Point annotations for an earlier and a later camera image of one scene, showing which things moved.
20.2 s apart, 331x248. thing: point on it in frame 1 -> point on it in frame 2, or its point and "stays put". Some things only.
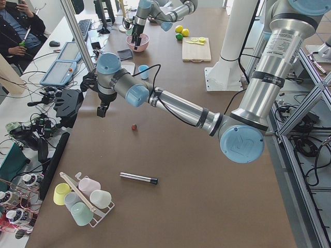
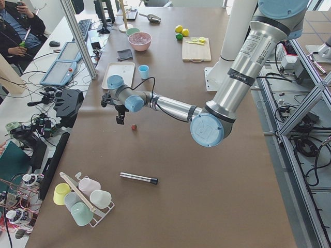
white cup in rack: (101, 198) stays put
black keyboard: (84, 26) stays put
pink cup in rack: (87, 185) stays put
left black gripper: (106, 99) -> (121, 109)
